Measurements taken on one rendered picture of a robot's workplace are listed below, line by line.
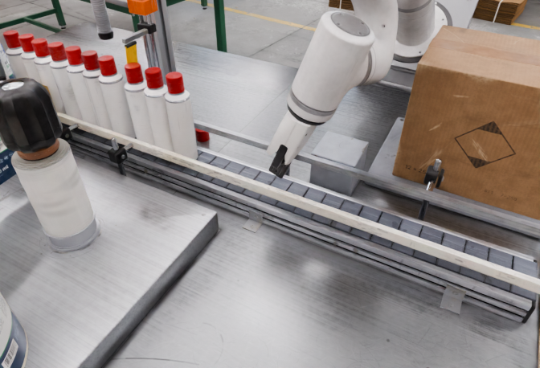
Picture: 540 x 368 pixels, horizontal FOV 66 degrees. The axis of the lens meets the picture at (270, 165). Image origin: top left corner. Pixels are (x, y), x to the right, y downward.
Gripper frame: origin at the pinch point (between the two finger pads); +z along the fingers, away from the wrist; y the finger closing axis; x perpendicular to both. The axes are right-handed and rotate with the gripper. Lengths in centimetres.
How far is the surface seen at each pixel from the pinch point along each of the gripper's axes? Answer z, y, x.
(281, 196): 2.4, 4.2, 3.6
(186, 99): -1.9, 0.4, -23.0
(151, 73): -3.7, 1.5, -31.0
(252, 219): 11.4, 5.8, 0.9
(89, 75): 6.4, 2.1, -46.3
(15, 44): 13, 1, -71
